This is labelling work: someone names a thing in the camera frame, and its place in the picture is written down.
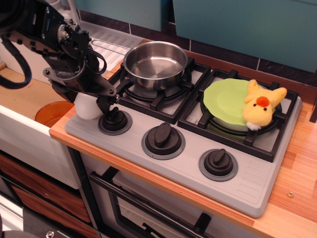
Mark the toy oven door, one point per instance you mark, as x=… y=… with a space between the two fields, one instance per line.
x=144 y=211

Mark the stainless steel pot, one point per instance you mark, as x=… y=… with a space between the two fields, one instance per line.
x=155 y=65

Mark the black burner grate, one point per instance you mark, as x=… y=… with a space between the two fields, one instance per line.
x=166 y=105
x=268 y=143

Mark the black left stove knob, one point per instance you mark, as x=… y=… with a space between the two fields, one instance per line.
x=115 y=122

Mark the grey toy faucet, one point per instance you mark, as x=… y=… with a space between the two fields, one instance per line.
x=67 y=9

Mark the orange plastic cup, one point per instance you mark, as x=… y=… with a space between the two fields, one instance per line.
x=49 y=114

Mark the grey toy stove top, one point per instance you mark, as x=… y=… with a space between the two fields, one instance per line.
x=247 y=192

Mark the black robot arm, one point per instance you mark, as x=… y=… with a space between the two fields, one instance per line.
x=32 y=23

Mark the wooden drawer unit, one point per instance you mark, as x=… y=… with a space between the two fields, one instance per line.
x=46 y=196

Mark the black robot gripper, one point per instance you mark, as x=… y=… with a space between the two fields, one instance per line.
x=77 y=68

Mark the black left burner grate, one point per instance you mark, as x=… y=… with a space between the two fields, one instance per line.
x=166 y=105

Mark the black stove knob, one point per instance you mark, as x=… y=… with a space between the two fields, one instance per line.
x=218 y=165
x=163 y=142
x=115 y=122

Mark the black right stove knob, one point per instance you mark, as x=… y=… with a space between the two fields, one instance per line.
x=218 y=165

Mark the black right burner grate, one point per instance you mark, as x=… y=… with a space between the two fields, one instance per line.
x=268 y=143

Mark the white toy sink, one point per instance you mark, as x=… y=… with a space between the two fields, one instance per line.
x=24 y=138

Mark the black middle stove knob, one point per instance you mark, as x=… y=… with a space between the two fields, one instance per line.
x=163 y=142

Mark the yellow stuffed duck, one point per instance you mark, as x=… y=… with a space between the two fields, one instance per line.
x=260 y=104

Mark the light green plate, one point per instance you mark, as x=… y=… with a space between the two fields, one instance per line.
x=225 y=101

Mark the white egg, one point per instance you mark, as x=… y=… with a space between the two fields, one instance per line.
x=86 y=106

